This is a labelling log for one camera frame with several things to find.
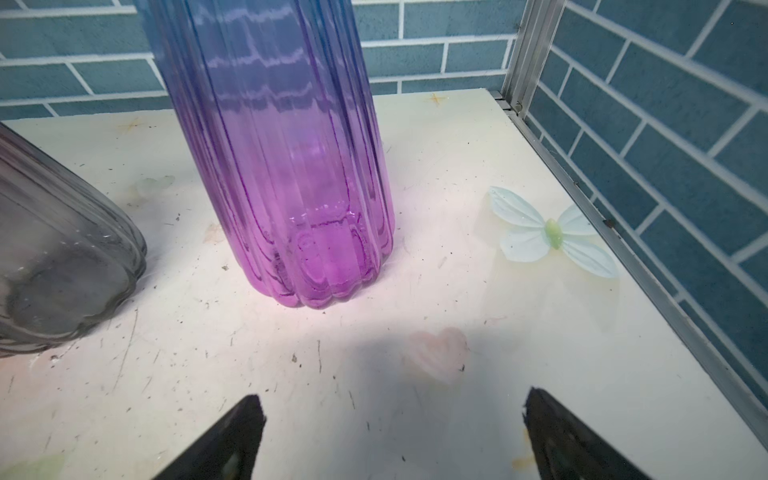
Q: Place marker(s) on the dark smoky glass vase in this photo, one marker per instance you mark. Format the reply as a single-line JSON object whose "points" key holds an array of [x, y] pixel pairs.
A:
{"points": [[70, 257]]}

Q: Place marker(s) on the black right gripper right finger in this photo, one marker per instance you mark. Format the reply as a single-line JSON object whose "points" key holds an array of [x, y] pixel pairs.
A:
{"points": [[564, 447]]}

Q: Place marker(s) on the purple blue ribbed glass vase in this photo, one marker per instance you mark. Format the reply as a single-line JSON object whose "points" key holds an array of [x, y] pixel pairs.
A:
{"points": [[275, 104]]}

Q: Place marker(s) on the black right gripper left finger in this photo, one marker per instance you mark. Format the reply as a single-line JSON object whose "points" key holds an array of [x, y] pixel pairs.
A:
{"points": [[227, 450]]}

